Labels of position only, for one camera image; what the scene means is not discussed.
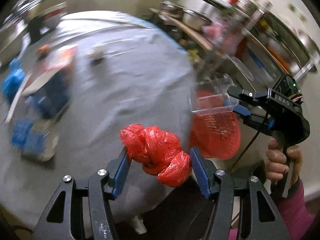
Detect clear plastic container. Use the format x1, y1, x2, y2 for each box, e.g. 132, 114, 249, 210
189, 74, 239, 116

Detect red knotted plastic bag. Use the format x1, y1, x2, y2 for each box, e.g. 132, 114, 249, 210
119, 124, 192, 187

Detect blue plastic bag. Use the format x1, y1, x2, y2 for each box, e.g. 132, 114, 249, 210
1, 58, 25, 105

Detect orange cardboard box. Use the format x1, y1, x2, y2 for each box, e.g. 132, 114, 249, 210
34, 44, 78, 74

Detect pink sleeve right forearm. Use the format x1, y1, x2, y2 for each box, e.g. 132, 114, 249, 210
274, 178, 319, 239

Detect red plastic trash basket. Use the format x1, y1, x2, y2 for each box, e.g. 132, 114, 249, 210
188, 89, 242, 160

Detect right hand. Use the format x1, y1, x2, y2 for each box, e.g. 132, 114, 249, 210
265, 138, 303, 186

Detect metal storage rack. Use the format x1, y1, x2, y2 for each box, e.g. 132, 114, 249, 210
159, 0, 320, 86

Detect steel pot on rack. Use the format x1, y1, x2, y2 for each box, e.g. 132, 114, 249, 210
182, 9, 212, 32

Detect grey tablecloth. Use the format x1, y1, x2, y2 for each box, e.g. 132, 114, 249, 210
1, 11, 195, 228

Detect black cable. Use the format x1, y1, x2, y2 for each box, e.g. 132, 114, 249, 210
231, 112, 271, 173

